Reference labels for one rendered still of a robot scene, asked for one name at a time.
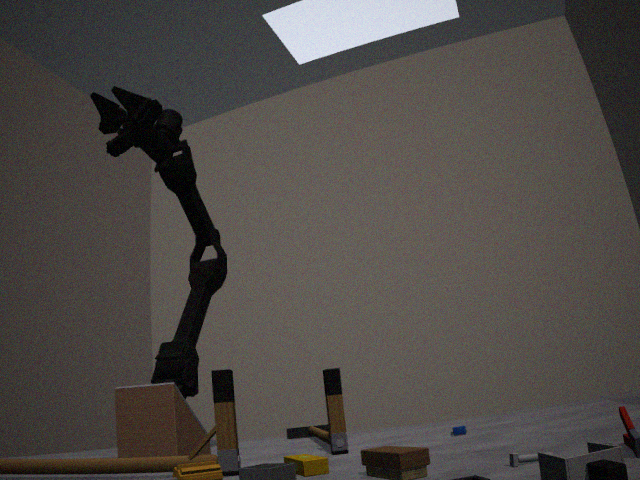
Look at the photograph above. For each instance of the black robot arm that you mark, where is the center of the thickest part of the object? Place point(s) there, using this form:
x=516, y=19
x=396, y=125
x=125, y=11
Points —
x=177, y=360

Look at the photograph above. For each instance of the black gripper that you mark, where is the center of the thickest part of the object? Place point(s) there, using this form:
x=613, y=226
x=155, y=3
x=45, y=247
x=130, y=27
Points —
x=142, y=113

